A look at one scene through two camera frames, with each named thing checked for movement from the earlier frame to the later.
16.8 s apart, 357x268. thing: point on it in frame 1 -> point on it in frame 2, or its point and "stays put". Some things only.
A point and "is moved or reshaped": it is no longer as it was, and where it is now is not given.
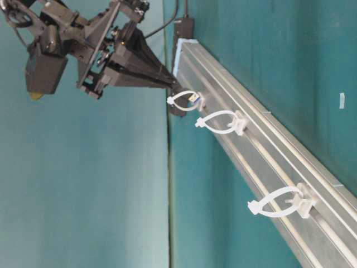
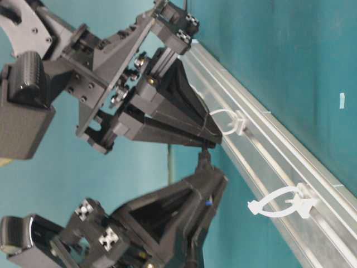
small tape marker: (342, 100) stays put
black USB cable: (185, 96) is moved or reshaped
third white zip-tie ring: (303, 206) stays put
